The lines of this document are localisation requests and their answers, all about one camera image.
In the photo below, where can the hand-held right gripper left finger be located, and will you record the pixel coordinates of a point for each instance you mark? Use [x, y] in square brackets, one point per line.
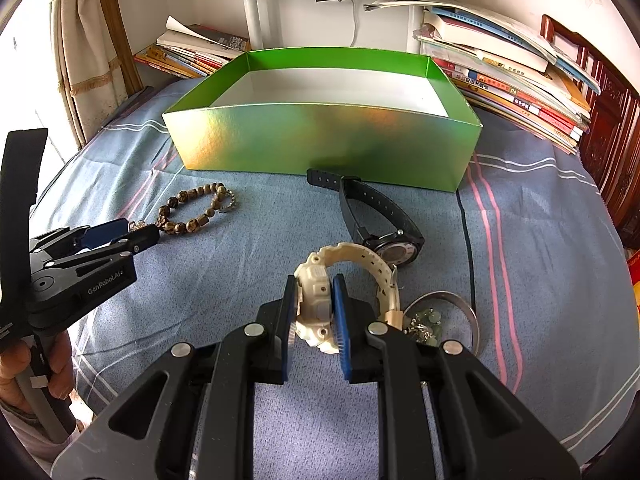
[289, 325]

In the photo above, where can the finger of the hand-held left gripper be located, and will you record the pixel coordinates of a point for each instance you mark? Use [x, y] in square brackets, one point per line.
[142, 237]
[107, 232]

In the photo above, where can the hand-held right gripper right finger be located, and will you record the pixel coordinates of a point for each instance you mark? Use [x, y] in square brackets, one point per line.
[341, 330]

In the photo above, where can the white digital wrist watch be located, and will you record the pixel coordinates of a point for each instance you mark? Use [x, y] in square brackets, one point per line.
[312, 305]

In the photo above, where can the black wrist watch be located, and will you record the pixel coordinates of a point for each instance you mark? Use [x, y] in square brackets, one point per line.
[360, 210]

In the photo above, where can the shiny green cardboard box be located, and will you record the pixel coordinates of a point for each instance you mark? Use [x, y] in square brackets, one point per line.
[325, 145]

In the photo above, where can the pale green jade jewelry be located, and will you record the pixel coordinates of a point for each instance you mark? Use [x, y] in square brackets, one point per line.
[425, 320]

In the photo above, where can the person's left hand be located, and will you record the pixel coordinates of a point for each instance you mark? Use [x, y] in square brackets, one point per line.
[62, 365]

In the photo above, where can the silver metal bangle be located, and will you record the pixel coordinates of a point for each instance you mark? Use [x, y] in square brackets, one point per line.
[472, 320]

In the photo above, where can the beige curtain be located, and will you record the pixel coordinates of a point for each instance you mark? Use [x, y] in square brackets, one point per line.
[85, 50]

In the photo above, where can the small stack of books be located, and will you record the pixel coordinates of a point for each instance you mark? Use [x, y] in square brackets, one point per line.
[190, 47]

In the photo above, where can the red packet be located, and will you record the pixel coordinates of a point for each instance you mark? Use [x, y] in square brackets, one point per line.
[634, 285]

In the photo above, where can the large stack of books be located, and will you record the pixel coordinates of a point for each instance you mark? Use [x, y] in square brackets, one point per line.
[510, 75]

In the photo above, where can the carved red wooden headboard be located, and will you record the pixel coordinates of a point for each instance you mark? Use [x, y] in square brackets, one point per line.
[610, 110]

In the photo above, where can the brown wooden window frame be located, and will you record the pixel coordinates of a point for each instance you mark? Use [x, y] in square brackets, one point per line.
[125, 50]

